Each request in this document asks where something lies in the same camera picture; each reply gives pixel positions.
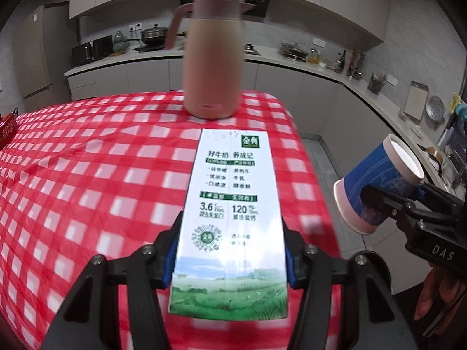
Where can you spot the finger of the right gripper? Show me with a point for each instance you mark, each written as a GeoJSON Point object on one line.
{"type": "Point", "coordinates": [433, 197]}
{"type": "Point", "coordinates": [379, 204]}

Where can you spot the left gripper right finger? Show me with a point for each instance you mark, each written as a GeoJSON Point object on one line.
{"type": "Point", "coordinates": [369, 315]}

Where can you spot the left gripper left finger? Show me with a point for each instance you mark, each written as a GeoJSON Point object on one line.
{"type": "Point", "coordinates": [108, 291]}

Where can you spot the blue patterned paper cup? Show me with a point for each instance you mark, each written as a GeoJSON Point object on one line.
{"type": "Point", "coordinates": [392, 167]}

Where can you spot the white green milk carton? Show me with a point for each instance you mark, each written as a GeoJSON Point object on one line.
{"type": "Point", "coordinates": [230, 263]}

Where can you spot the right human hand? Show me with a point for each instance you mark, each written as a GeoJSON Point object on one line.
{"type": "Point", "coordinates": [440, 284]}

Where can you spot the round metal plate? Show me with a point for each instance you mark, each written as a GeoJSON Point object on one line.
{"type": "Point", "coordinates": [435, 109]}

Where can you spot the white cutting board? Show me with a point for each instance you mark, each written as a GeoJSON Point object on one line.
{"type": "Point", "coordinates": [416, 101]}

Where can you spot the black utensil holder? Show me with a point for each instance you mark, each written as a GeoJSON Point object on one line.
{"type": "Point", "coordinates": [376, 83]}

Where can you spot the dark glass bottle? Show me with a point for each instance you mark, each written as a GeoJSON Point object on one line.
{"type": "Point", "coordinates": [340, 63]}

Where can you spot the knife and utensil rack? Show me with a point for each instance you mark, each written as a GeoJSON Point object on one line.
{"type": "Point", "coordinates": [356, 64]}

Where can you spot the red white checkered tablecloth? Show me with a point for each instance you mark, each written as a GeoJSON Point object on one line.
{"type": "Point", "coordinates": [106, 175]}

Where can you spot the cooking oil bottle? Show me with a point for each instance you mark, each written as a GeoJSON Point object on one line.
{"type": "Point", "coordinates": [313, 56]}

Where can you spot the lidded pot on counter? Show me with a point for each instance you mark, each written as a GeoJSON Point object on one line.
{"type": "Point", "coordinates": [292, 51]}

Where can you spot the gas stove top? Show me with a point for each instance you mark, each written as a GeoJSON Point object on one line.
{"type": "Point", "coordinates": [249, 49]}

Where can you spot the pink thermos jug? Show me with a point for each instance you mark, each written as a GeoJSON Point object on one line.
{"type": "Point", "coordinates": [211, 79]}

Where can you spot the red small pot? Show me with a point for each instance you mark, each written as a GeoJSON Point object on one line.
{"type": "Point", "coordinates": [8, 128]}

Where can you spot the black microwave oven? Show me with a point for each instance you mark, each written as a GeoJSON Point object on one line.
{"type": "Point", "coordinates": [92, 51]}

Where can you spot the teal ceramic vase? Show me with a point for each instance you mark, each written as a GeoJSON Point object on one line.
{"type": "Point", "coordinates": [120, 43]}

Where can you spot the lidded wok on stove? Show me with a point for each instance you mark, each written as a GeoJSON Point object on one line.
{"type": "Point", "coordinates": [155, 36]}

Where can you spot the beige refrigerator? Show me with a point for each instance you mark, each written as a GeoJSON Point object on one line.
{"type": "Point", "coordinates": [42, 47]}

